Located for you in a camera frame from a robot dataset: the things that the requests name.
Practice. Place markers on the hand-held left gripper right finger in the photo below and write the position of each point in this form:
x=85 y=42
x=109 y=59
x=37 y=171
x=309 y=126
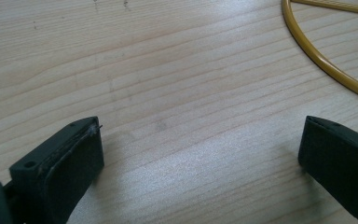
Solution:
x=341 y=161

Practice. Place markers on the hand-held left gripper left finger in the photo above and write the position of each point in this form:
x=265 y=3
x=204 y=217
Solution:
x=65 y=168

